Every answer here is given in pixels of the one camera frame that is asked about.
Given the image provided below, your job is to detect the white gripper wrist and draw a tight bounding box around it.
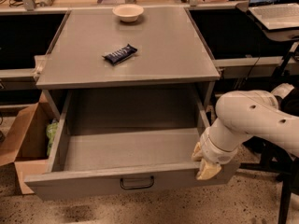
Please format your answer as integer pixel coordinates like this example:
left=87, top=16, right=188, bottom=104
left=192, top=128, right=237, bottom=180

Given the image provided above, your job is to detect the grey top drawer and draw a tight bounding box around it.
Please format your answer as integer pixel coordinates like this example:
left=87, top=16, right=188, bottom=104
left=23, top=87, right=241, bottom=202

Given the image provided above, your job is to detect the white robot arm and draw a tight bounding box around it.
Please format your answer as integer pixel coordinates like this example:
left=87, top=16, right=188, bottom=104
left=192, top=83, right=299, bottom=180

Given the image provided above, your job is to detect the grey drawer cabinet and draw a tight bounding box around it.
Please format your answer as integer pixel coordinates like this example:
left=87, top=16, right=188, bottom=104
left=36, top=7, right=220, bottom=91

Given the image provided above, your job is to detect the open cardboard box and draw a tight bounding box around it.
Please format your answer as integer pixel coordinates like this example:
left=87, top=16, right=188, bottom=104
left=0, top=94, right=54, bottom=194

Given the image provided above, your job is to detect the black office chair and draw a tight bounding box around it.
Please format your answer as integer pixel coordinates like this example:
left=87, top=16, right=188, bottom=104
left=241, top=83, right=299, bottom=224

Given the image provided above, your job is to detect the blue snack bar wrapper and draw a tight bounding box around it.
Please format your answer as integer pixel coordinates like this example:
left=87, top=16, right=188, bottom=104
left=104, top=44, right=137, bottom=65

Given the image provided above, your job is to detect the green chip bag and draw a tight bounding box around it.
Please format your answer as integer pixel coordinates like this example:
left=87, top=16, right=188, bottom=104
left=46, top=119, right=59, bottom=156

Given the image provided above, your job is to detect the white ceramic bowl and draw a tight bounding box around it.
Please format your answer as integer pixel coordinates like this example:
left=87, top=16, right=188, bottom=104
left=112, top=4, right=144, bottom=22

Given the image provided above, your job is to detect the silver laptop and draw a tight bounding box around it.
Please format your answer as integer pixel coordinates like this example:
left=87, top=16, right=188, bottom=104
left=249, top=0, right=299, bottom=30

